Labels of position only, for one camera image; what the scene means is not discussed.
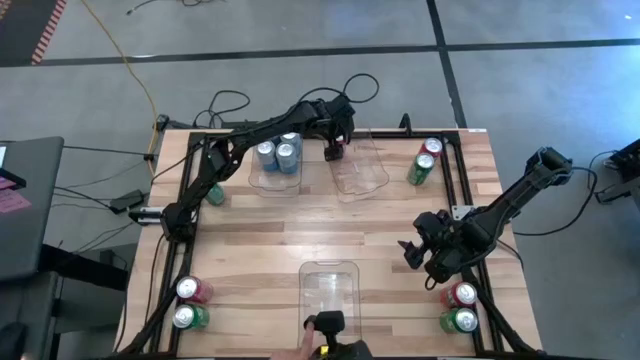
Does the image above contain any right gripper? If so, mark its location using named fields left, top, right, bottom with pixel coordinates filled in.
left=398, top=227, right=454, bottom=284

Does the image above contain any clear plastic bin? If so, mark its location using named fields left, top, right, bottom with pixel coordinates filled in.
left=297, top=259, right=362, bottom=351
left=327, top=130, right=391, bottom=204
left=246, top=130, right=304, bottom=194

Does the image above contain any green Sprite soda can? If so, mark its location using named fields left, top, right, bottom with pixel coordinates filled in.
left=205, top=183, right=226, bottom=207
left=172, top=303, right=211, bottom=331
left=439, top=306, right=480, bottom=335
left=406, top=152, right=436, bottom=187

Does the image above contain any black handheld device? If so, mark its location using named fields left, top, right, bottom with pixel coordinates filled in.
left=304, top=309, right=374, bottom=360

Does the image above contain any person's hand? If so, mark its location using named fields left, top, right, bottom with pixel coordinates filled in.
left=269, top=319, right=321, bottom=360

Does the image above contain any black power brick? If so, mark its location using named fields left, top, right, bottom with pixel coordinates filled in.
left=109, top=188, right=147, bottom=214

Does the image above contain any black equipment stand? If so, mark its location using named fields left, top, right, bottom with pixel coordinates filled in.
left=607, top=138, right=640, bottom=206

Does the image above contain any dark grey side table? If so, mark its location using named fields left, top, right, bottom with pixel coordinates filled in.
left=0, top=135, right=66, bottom=281

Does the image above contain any dark striped floor mat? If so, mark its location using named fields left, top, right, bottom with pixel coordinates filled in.
left=0, top=0, right=70, bottom=66

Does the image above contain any black side cabinet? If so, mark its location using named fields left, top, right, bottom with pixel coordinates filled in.
left=0, top=243, right=130, bottom=360

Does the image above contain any pink paper note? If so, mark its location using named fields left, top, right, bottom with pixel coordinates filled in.
left=0, top=174, right=32, bottom=214

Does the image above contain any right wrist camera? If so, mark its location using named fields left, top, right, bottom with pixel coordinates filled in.
left=413, top=210, right=444, bottom=236

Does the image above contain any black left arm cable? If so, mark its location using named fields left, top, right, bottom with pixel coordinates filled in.
left=298, top=73, right=381, bottom=105

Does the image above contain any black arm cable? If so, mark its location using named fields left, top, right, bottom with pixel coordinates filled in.
left=512, top=166, right=600, bottom=237
left=298, top=73, right=381, bottom=105

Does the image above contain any looped black floor cable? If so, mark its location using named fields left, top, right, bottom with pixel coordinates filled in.
left=192, top=89, right=252, bottom=130

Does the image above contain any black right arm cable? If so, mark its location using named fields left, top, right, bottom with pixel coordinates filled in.
left=512, top=166, right=600, bottom=237

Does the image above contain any black aluminium table frame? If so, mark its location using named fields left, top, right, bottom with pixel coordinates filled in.
left=117, top=127, right=544, bottom=360

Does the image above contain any black equipment cable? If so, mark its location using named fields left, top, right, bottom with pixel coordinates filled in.
left=588, top=149, right=624, bottom=206

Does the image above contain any yellow cable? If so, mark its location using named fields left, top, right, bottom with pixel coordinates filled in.
left=81, top=0, right=160, bottom=177

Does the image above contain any thin black floor cable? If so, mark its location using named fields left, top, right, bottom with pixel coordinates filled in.
left=126, top=0, right=226, bottom=15

